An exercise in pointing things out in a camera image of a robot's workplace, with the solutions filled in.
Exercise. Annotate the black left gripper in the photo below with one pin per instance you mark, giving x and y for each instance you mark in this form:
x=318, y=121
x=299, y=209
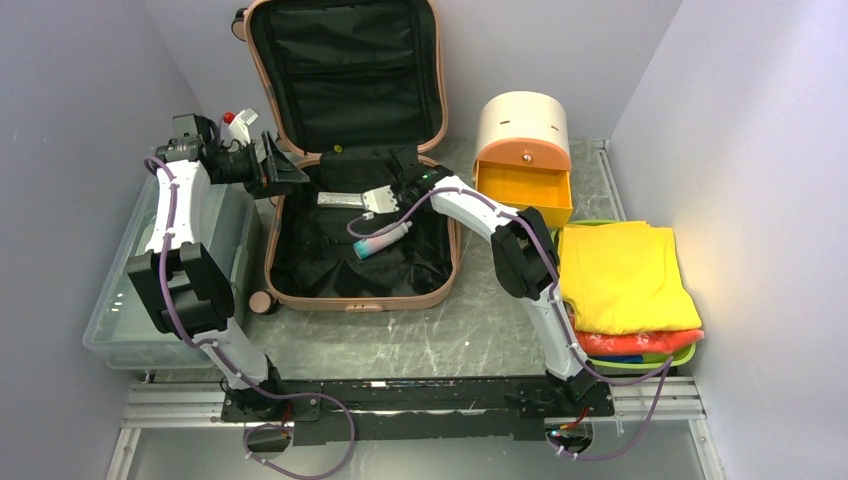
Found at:
x=280, y=168

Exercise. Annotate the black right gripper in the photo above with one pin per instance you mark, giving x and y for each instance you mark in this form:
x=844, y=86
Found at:
x=396, y=188

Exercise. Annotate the white cosmetic box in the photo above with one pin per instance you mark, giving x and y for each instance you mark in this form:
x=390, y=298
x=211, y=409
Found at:
x=340, y=200

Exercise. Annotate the pastel cosmetic tube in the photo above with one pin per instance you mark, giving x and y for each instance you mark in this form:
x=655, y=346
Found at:
x=368, y=247

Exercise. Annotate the pink hard-shell suitcase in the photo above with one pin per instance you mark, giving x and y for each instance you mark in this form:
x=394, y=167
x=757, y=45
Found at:
x=365, y=75

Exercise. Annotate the cream orange drawer cabinet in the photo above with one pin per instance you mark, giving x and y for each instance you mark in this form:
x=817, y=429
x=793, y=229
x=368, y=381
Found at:
x=523, y=156

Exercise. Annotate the yellow cloth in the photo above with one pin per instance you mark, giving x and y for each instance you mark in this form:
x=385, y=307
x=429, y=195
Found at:
x=623, y=278

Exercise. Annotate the red white tie-dye cloth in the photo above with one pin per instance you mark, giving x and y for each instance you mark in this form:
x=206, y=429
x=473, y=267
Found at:
x=606, y=335

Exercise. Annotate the blue towel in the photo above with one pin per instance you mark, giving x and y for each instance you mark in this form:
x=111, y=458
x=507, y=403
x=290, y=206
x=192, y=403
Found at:
x=627, y=359

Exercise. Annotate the lime green plastic tray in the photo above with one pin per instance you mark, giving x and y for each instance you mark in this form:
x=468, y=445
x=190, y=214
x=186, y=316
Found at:
x=623, y=288

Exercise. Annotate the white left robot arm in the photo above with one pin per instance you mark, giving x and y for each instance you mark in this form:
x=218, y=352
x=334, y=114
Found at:
x=180, y=285

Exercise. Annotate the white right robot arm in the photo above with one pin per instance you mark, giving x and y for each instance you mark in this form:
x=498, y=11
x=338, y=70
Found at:
x=524, y=257

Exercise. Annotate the clear plastic storage box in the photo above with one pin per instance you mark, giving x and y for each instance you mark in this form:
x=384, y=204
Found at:
x=120, y=331

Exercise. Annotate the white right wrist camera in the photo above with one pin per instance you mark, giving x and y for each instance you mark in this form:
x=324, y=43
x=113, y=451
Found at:
x=380, y=200

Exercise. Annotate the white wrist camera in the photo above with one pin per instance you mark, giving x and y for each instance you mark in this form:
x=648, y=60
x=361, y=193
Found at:
x=237, y=125
x=380, y=200

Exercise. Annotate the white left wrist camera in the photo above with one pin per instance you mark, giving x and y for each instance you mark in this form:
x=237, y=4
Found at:
x=237, y=125

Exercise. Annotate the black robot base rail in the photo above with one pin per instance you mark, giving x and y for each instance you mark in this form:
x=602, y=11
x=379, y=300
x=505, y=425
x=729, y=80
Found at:
x=523, y=407

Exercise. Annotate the aluminium frame rail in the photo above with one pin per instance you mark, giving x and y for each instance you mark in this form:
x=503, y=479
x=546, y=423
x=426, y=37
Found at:
x=658, y=429

